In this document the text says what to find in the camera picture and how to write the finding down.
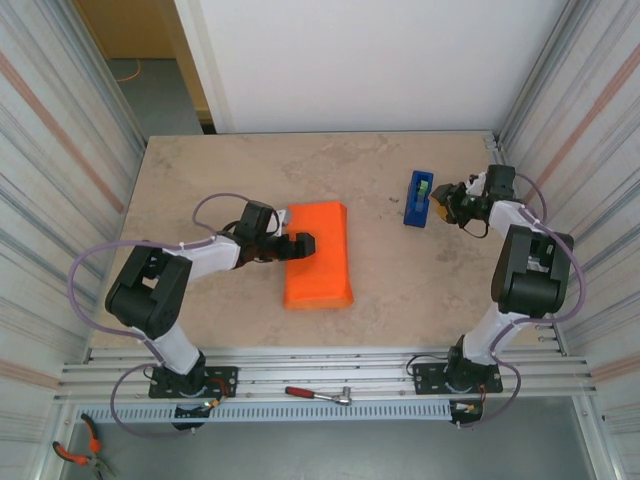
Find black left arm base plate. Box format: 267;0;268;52
148;365;239;400

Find red-handled ratchet wrench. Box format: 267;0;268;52
284;385;353;406

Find aluminium frame post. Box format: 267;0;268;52
497;0;601;151
69;0;149;156

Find blue tape dispenser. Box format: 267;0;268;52
402;170;435;229

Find aluminium rail frame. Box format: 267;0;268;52
54;346;599;402

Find white slotted cable duct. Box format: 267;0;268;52
74;402;454;424

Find yellow wooden door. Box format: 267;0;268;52
73;0;216;135

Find orange-handled pliers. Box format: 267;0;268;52
52;412;117;479

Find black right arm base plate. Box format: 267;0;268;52
411;361;502;396

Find orange floor cable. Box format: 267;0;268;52
115;58;145;84

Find aluminium side rail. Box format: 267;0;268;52
487;132;569;357

